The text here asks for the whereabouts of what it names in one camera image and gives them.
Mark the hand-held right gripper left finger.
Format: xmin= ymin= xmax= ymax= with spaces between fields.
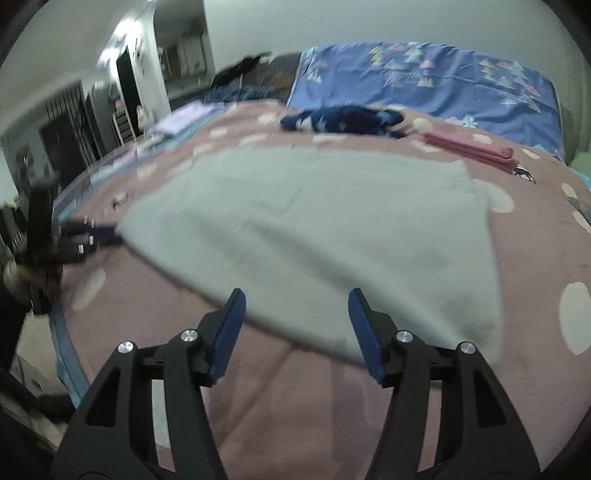
xmin=51 ymin=288 xmax=247 ymax=480

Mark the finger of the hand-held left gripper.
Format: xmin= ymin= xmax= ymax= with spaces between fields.
xmin=59 ymin=216 xmax=122 ymax=234
xmin=59 ymin=233 xmax=124 ymax=265

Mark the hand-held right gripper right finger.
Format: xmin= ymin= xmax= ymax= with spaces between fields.
xmin=347 ymin=287 xmax=542 ymax=480

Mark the light green long-sleeve shirt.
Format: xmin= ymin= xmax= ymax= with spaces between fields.
xmin=115 ymin=145 xmax=506 ymax=370

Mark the person's left hand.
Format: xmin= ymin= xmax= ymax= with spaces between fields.
xmin=2 ymin=264 xmax=32 ymax=302

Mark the white ladder rack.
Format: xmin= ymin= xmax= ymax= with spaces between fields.
xmin=111 ymin=108 xmax=137 ymax=144

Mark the lavender folded cloth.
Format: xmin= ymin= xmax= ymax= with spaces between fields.
xmin=152 ymin=102 xmax=227 ymax=137

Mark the pink polka dot blanket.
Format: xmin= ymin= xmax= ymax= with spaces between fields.
xmin=51 ymin=99 xmax=591 ymax=480

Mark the dark teal blanket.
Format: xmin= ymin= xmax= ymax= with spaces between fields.
xmin=201 ymin=85 xmax=278 ymax=104

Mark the black garment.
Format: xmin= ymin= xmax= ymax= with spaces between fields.
xmin=212 ymin=53 xmax=273 ymax=86

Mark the pink folded cloth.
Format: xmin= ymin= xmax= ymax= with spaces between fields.
xmin=422 ymin=130 xmax=515 ymax=174

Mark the navy star-print garment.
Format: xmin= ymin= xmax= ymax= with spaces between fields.
xmin=279 ymin=105 xmax=409 ymax=139

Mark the blue tree-print sheet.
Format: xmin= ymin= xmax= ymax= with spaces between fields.
xmin=286 ymin=41 xmax=566 ymax=160

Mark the floral patterned cloth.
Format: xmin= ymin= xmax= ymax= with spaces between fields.
xmin=566 ymin=196 xmax=591 ymax=229

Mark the green pillow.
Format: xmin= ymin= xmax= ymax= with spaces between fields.
xmin=568 ymin=152 xmax=591 ymax=185

